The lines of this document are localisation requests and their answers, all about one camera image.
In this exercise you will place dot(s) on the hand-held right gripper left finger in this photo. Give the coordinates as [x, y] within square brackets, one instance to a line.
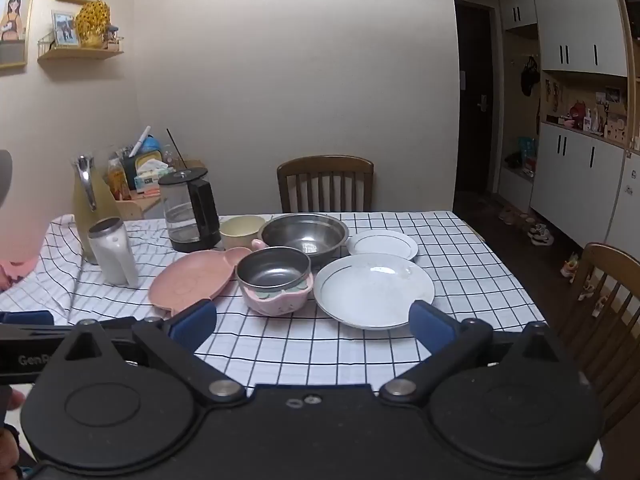
[192, 321]

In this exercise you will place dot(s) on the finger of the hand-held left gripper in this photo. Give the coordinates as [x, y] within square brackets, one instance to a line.
[25, 318]

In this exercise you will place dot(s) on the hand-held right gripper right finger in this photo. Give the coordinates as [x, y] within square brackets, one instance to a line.
[429, 322]

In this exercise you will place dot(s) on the pink divided plate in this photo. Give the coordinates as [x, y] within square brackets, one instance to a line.
[195, 280]

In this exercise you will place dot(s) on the large white plate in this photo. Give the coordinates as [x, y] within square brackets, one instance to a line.
[370, 290]

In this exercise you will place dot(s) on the pink cartoon bowl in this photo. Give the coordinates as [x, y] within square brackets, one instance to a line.
[275, 302]

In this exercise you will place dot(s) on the small white plate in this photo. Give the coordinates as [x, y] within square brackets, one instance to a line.
[382, 246]

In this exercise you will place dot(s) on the small steel bowl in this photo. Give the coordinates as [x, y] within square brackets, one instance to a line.
[272, 267]

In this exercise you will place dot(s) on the cream bowl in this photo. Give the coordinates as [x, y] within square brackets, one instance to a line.
[240, 235]

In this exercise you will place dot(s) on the large steel bowl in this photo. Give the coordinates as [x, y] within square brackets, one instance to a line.
[305, 232]

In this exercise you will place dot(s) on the person's left hand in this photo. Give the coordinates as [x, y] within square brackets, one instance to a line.
[17, 399]

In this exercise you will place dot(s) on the blurred pink shape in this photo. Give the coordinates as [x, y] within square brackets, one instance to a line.
[17, 240]

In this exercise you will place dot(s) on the checked white tablecloth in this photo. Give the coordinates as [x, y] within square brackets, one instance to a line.
[350, 350]

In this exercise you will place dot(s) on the white insulated cup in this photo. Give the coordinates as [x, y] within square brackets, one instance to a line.
[115, 260]

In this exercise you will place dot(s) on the yellow thermos pitcher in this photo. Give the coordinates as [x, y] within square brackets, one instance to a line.
[82, 230]

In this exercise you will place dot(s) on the glass electric kettle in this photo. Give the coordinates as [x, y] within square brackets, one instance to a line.
[205, 210]

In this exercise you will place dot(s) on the wooden side shelf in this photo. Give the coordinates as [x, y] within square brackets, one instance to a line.
[140, 205]

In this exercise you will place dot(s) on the pink slippers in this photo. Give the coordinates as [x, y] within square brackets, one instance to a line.
[510, 216]

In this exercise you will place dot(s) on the white sneakers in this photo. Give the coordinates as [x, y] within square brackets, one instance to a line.
[540, 235]

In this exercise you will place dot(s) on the tissue pack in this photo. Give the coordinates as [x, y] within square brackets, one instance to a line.
[150, 175]

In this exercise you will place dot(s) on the colourful floor toy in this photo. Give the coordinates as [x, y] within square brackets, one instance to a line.
[570, 265]

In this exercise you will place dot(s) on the orange drink bottle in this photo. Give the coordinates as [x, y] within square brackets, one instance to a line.
[119, 182]

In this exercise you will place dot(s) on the dark desk organizer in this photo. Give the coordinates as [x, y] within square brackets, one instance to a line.
[131, 170]

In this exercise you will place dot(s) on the thin black stick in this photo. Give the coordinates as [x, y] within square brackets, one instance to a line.
[172, 142]

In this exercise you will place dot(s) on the blue container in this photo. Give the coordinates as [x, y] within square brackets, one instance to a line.
[151, 146]

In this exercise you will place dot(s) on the wooden slat-back chair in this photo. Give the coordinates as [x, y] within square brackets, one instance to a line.
[612, 255]
[325, 165]

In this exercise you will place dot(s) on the white pen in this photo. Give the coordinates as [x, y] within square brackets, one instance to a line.
[141, 138]

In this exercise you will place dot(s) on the blue packet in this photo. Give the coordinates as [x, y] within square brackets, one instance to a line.
[527, 149]

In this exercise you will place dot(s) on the white refrigerator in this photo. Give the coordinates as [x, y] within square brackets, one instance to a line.
[627, 200]

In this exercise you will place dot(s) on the dark door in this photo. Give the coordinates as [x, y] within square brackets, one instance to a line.
[475, 85]

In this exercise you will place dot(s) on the red plush toy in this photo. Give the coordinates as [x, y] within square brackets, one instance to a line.
[580, 111]

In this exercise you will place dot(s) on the black hanging bag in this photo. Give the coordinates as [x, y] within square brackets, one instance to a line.
[530, 77]

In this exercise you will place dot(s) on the golden tree ornament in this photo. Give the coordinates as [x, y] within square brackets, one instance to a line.
[92, 22]

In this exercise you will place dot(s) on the white wooden cabinet unit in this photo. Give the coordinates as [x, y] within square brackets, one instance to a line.
[575, 25]

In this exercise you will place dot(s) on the wooden wall shelf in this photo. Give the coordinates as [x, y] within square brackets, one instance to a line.
[75, 53]

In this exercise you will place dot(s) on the small photo frame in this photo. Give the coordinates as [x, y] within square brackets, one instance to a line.
[65, 30]

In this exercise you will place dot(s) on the framed wall poster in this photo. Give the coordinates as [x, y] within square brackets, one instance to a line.
[15, 15]

